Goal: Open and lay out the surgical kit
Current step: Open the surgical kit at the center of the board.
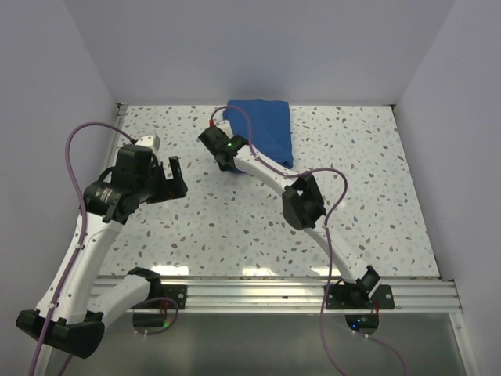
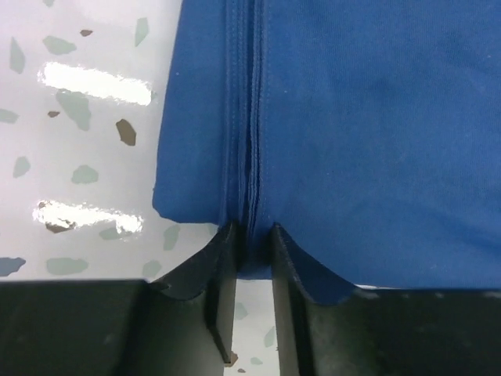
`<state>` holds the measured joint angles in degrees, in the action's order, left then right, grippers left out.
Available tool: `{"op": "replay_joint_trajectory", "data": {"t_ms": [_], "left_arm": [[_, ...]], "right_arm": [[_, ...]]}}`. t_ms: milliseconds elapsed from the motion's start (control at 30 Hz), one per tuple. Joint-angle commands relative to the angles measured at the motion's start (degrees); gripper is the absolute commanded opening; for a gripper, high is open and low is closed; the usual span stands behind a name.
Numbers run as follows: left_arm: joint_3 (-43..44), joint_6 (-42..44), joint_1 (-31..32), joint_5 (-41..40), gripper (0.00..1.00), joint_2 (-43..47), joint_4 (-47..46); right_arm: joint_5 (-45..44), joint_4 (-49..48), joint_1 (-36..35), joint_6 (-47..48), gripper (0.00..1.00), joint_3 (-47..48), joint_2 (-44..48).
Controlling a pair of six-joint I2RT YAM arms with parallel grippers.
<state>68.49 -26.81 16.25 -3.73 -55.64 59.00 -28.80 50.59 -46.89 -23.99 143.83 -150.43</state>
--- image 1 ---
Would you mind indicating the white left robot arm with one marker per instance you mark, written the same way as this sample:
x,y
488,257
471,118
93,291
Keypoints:
x,y
68,318

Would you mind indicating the aluminium mounting rail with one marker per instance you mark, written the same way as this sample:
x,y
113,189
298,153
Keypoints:
x,y
304,295

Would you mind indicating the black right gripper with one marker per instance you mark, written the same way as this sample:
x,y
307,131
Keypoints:
x,y
225,168

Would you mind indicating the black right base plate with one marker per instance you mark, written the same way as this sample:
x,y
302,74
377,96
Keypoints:
x,y
342,296

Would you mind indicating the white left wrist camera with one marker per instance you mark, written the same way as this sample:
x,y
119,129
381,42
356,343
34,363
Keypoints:
x,y
150,141

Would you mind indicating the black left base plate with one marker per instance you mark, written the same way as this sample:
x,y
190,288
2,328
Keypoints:
x,y
176,292

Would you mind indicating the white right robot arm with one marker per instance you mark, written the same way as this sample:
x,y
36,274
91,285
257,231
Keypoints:
x,y
303,208

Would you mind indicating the blue surgical drape cloth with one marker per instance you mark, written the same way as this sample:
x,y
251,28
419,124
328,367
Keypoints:
x,y
271,127

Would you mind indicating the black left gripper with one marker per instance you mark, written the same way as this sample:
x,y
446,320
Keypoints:
x,y
170,189

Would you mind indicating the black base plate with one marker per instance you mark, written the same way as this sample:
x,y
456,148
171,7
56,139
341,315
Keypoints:
x,y
176,292
342,296

